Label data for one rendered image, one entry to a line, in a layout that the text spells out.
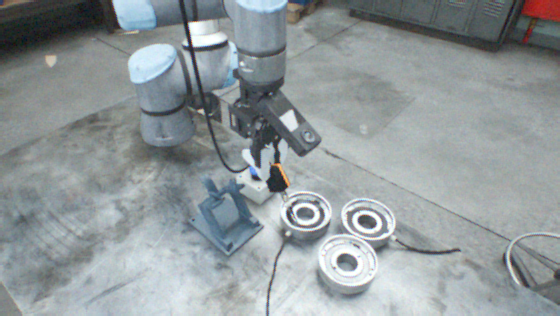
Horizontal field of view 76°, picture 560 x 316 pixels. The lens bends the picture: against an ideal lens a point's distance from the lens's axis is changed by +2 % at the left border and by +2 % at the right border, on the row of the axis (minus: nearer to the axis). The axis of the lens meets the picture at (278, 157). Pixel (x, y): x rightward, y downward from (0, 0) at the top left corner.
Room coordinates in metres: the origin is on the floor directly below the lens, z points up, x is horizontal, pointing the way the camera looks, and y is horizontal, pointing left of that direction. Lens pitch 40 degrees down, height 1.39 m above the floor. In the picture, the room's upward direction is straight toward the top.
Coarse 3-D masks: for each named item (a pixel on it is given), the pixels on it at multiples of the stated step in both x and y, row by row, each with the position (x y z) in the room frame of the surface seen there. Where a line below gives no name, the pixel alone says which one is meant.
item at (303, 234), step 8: (296, 192) 0.53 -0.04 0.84; (304, 192) 0.53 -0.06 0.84; (312, 192) 0.53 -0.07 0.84; (312, 200) 0.52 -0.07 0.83; (320, 200) 0.52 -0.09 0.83; (280, 208) 0.48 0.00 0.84; (296, 208) 0.49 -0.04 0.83; (304, 208) 0.50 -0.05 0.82; (312, 208) 0.49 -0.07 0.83; (328, 208) 0.49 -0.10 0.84; (280, 216) 0.47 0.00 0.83; (296, 216) 0.47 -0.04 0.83; (312, 216) 0.49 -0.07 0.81; (328, 216) 0.47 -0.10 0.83; (288, 224) 0.44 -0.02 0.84; (304, 224) 0.45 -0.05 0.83; (328, 224) 0.45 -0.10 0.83; (296, 232) 0.43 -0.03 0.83; (304, 232) 0.43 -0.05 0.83; (312, 232) 0.43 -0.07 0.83; (320, 232) 0.44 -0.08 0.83
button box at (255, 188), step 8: (248, 168) 0.60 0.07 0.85; (240, 176) 0.57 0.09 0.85; (248, 176) 0.58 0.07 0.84; (256, 176) 0.57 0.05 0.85; (248, 184) 0.55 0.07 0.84; (256, 184) 0.55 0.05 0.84; (264, 184) 0.55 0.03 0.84; (240, 192) 0.57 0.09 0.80; (248, 192) 0.55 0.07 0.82; (256, 192) 0.53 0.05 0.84; (264, 192) 0.54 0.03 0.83; (272, 192) 0.56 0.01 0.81; (256, 200) 0.54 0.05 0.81; (264, 200) 0.54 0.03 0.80
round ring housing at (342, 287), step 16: (336, 240) 0.41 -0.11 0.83; (352, 240) 0.41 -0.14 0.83; (320, 256) 0.38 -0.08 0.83; (336, 256) 0.38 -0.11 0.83; (352, 256) 0.38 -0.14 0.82; (368, 256) 0.38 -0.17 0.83; (320, 272) 0.35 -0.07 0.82; (352, 272) 0.35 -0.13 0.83; (336, 288) 0.32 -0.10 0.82; (352, 288) 0.31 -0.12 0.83
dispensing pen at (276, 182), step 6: (270, 168) 0.49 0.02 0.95; (276, 168) 0.48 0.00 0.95; (270, 174) 0.48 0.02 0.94; (276, 174) 0.48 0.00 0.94; (282, 174) 0.48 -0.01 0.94; (270, 180) 0.48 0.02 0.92; (276, 180) 0.47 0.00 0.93; (282, 180) 0.47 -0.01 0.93; (270, 186) 0.48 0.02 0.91; (276, 186) 0.47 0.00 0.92; (282, 186) 0.47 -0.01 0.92; (282, 192) 0.47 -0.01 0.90; (282, 198) 0.47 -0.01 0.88; (288, 198) 0.47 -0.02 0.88; (288, 204) 0.46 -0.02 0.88; (294, 216) 0.46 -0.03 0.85
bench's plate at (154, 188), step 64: (64, 128) 0.82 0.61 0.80; (128, 128) 0.82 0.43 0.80; (0, 192) 0.57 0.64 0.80; (64, 192) 0.57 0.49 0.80; (128, 192) 0.57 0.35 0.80; (192, 192) 0.57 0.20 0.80; (320, 192) 0.57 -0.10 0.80; (0, 256) 0.40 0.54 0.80; (64, 256) 0.40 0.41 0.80; (128, 256) 0.40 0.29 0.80; (192, 256) 0.40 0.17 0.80; (256, 256) 0.40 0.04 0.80; (448, 256) 0.40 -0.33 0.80
